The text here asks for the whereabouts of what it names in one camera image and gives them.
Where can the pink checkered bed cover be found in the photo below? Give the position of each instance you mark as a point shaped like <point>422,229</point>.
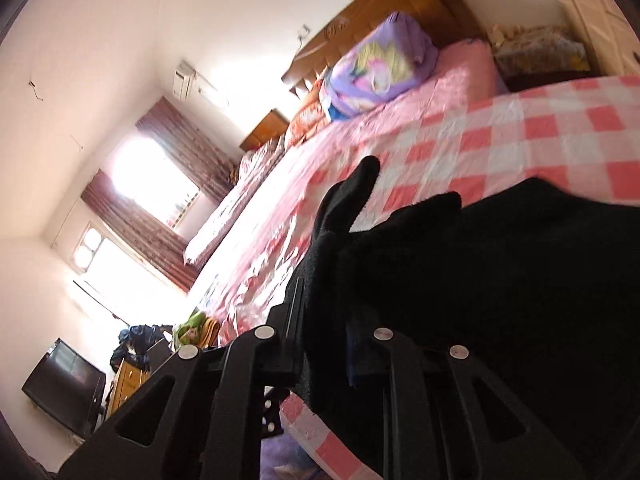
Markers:
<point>500,130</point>

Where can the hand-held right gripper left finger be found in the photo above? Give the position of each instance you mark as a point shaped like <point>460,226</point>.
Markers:
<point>290,320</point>

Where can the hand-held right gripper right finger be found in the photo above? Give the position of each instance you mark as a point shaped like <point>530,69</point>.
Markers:
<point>395,370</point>

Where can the green and yellow cloth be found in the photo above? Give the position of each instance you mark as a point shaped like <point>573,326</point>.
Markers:
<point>197,330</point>

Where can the white air conditioner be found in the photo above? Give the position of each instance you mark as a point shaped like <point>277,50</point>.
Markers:
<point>184,80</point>

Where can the orange floral pillow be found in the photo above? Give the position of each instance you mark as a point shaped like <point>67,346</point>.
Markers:
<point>305,115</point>

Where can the bright window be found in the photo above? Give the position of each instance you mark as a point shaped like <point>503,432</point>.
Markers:
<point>125,275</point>
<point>150,175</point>

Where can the black pants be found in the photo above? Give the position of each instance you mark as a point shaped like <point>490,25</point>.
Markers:
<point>500,285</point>

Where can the small pale ornament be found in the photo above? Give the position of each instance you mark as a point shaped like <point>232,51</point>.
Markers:
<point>505,35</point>

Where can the wall socket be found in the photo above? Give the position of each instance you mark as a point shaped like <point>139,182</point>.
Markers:
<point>303,32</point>

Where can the purple floral folded quilt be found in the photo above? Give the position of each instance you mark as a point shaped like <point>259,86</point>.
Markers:
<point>380,65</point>

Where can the small wooden cabinet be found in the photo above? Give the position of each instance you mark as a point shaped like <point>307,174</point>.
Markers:
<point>127,382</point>

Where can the pale floral blanket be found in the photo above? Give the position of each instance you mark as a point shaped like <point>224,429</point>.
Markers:
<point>235,205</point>

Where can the black television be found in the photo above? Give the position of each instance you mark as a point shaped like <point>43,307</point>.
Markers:
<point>65,385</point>

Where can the pile of dark clothes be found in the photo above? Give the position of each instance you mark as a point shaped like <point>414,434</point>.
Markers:
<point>140,342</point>

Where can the brown patterned curtain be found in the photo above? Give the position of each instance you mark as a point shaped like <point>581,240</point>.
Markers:
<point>145,230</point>
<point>190,145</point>

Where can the light wooden wardrobe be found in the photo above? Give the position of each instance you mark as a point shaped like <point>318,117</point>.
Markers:
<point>600,20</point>

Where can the nightstand with floral cloth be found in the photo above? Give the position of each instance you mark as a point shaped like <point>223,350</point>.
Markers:
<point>540,57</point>

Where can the purple floral bed skirt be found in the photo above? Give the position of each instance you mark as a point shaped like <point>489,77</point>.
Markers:
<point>285,460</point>

